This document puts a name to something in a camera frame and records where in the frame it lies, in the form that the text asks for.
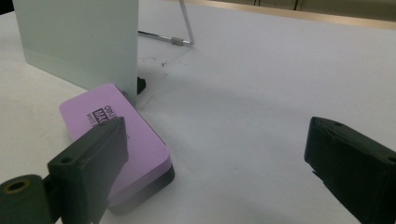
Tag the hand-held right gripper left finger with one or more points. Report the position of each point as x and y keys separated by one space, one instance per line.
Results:
x=90 y=168

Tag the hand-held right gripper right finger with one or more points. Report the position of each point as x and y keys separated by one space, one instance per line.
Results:
x=355 y=165

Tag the purple whiteboard eraser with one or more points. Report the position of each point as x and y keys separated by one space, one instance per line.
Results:
x=146 y=152

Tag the black whiteboard foot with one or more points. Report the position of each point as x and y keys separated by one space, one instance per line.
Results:
x=141 y=85

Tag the white table cover sheet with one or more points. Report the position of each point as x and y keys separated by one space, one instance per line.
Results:
x=249 y=93

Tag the pale standing whiteboard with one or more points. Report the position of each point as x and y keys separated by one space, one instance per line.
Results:
x=81 y=40

